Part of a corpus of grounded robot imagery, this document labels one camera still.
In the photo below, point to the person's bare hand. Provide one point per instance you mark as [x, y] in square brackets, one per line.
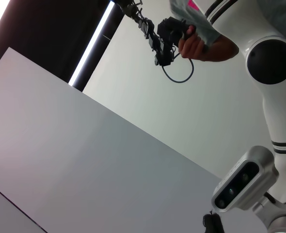
[191, 47]

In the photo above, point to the person's bare forearm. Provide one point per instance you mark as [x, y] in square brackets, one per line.
[220, 49]

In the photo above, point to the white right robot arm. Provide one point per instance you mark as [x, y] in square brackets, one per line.
[276, 85]

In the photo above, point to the grey person's shirt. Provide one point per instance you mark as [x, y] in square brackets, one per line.
[189, 17]

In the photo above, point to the pink tag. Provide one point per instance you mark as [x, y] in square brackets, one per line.
[193, 3]

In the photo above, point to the ceiling light strip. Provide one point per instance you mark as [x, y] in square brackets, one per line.
[92, 46]

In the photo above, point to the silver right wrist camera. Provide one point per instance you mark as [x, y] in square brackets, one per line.
[242, 179]

